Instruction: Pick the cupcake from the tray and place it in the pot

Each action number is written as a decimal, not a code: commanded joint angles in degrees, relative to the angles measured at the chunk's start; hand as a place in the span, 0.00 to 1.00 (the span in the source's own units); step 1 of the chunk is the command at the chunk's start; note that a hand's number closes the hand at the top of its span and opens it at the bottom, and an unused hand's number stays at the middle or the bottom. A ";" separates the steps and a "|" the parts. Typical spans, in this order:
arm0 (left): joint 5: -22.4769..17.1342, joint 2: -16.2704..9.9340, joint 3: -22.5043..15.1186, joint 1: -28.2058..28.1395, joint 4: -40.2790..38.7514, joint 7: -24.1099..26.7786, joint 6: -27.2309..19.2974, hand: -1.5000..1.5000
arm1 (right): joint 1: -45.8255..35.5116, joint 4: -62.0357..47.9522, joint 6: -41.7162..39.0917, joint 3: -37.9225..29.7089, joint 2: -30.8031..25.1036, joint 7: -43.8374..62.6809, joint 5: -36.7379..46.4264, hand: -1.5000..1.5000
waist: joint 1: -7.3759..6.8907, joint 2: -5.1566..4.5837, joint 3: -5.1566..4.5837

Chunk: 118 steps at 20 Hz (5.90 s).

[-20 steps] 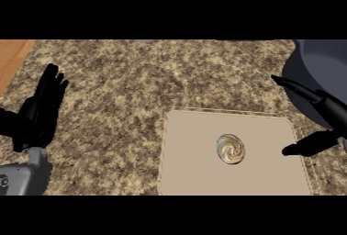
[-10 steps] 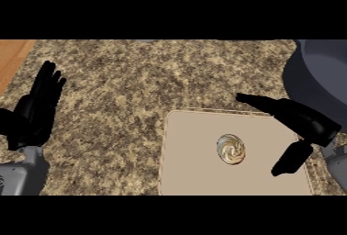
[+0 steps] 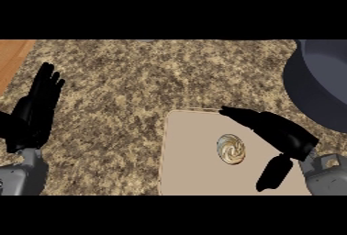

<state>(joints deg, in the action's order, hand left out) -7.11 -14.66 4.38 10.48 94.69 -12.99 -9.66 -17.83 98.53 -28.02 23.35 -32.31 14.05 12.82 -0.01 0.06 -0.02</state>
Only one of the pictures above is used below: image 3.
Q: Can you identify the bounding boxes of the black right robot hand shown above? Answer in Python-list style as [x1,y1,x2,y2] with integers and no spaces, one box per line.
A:
[219,106,322,193]

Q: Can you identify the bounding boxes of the beige tray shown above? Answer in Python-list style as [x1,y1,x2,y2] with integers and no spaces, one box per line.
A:
[157,107,314,196]

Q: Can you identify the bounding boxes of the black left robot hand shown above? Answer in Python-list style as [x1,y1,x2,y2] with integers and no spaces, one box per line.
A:
[0,62,67,154]

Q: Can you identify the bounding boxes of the dark grey pot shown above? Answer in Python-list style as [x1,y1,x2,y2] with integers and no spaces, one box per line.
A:
[283,39,347,134]

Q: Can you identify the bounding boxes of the swirl-frosted cupcake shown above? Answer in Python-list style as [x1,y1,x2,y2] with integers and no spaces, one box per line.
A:
[216,133,247,165]

